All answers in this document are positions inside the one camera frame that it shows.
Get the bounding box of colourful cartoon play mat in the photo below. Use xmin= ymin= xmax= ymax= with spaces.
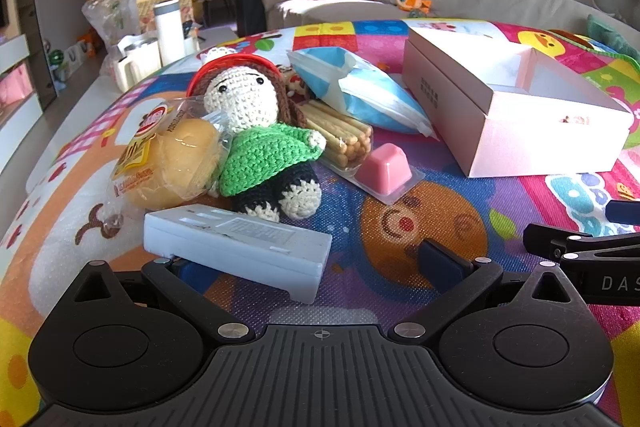
xmin=0 ymin=19 xmax=640 ymax=427

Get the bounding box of blue white tissue packet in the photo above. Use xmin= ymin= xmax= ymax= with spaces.
xmin=286 ymin=48 xmax=433 ymax=138

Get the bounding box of pink cardboard box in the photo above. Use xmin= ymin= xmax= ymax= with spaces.
xmin=402 ymin=27 xmax=635 ymax=178

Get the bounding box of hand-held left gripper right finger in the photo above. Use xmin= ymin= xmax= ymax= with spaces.
xmin=392 ymin=238 xmax=583 ymax=343

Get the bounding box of biscuit sticks packet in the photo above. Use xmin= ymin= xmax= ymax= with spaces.
xmin=297 ymin=99 xmax=375 ymax=175

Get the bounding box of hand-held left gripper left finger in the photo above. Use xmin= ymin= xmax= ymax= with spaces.
xmin=75 ymin=257 xmax=257 ymax=348

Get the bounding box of teal cloth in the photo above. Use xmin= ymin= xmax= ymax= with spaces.
xmin=587 ymin=14 xmax=640 ymax=58

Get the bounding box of white pitcher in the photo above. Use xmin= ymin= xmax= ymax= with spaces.
xmin=112 ymin=34 xmax=163 ymax=92

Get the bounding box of pink jelly cup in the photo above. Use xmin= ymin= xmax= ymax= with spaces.
xmin=354 ymin=144 xmax=426 ymax=206

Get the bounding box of packaged yellow bun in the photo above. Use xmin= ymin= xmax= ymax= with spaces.
xmin=111 ymin=99 xmax=233 ymax=211

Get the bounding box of small red snack packet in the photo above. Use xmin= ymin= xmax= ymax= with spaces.
xmin=275 ymin=64 xmax=313 ymax=102

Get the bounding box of yellow wicker basket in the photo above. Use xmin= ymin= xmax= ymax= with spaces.
xmin=136 ymin=0 xmax=198 ymax=35

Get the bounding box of clear plastic bag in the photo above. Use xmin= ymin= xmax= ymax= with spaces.
xmin=81 ymin=0 xmax=143 ymax=52

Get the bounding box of crochet doll green sweater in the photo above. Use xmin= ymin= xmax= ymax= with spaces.
xmin=186 ymin=54 xmax=328 ymax=223

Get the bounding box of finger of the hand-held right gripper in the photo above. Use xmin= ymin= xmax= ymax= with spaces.
xmin=606 ymin=201 xmax=640 ymax=225
xmin=523 ymin=223 xmax=596 ymax=263

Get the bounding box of light blue plastic case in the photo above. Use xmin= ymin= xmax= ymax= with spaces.
xmin=143 ymin=205 xmax=333 ymax=304

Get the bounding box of white thermos bottle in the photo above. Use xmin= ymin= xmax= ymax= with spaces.
xmin=153 ymin=0 xmax=186 ymax=64

